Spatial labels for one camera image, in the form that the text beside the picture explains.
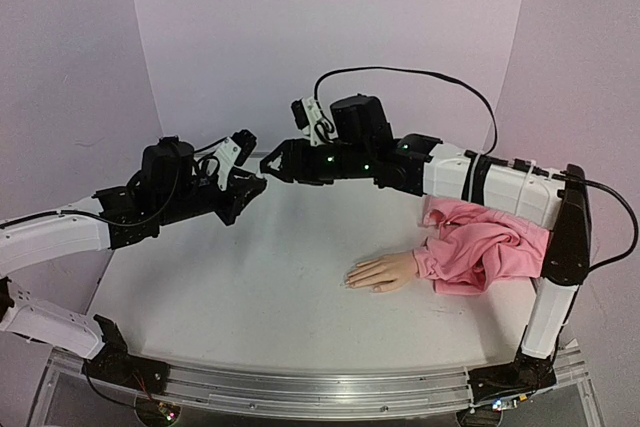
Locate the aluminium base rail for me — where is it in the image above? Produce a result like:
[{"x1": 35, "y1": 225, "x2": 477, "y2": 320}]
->
[{"x1": 28, "y1": 346, "x2": 603, "y2": 426}]

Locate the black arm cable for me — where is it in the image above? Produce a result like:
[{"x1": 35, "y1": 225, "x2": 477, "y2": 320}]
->
[
  {"x1": 124, "y1": 139, "x2": 231, "y2": 221},
  {"x1": 313, "y1": 66, "x2": 499, "y2": 154}
]

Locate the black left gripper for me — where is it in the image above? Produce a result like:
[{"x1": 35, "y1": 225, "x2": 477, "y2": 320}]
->
[{"x1": 159, "y1": 161, "x2": 264, "y2": 228}]

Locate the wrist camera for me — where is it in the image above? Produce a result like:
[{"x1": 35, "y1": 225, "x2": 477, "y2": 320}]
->
[
  {"x1": 213, "y1": 129, "x2": 257, "y2": 191},
  {"x1": 291, "y1": 97, "x2": 335, "y2": 146}
]

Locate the mannequin hand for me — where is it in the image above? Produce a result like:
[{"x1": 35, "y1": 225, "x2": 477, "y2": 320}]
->
[{"x1": 345, "y1": 251, "x2": 418, "y2": 293}]

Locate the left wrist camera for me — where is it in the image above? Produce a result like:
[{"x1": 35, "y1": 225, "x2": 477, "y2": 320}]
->
[{"x1": 213, "y1": 129, "x2": 257, "y2": 191}]

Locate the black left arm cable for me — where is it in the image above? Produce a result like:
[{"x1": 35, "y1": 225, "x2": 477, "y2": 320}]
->
[{"x1": 124, "y1": 139, "x2": 231, "y2": 221}]

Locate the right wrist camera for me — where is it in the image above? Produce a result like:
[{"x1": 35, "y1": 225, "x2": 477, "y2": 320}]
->
[{"x1": 291, "y1": 97, "x2": 335, "y2": 146}]

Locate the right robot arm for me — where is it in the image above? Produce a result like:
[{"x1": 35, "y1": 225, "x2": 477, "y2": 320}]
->
[{"x1": 260, "y1": 94, "x2": 591, "y2": 364}]

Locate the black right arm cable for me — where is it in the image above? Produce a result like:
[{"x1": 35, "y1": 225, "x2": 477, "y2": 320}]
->
[{"x1": 313, "y1": 66, "x2": 499, "y2": 154}]

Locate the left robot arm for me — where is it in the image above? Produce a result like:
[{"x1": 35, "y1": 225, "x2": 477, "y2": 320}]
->
[{"x1": 1, "y1": 130, "x2": 266, "y2": 384}]

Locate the pink hoodie cloth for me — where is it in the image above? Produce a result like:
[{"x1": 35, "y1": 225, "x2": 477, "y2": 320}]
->
[{"x1": 413, "y1": 196, "x2": 550, "y2": 295}]

